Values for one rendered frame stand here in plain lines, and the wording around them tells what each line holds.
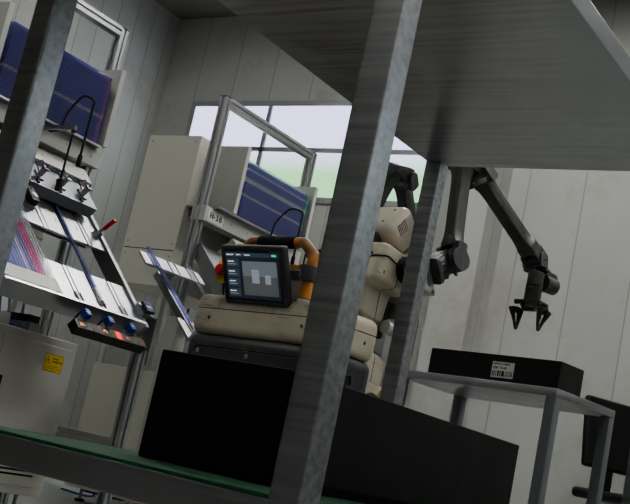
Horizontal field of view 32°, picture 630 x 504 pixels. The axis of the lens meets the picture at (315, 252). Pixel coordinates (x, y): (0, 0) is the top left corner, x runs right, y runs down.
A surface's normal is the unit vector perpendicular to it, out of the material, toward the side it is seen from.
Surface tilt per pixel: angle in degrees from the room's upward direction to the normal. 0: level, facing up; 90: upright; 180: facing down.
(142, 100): 90
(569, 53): 180
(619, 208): 90
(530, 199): 90
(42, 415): 90
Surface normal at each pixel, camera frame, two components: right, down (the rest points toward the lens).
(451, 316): -0.51, -0.27
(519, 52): -0.21, 0.96
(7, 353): 0.83, 0.07
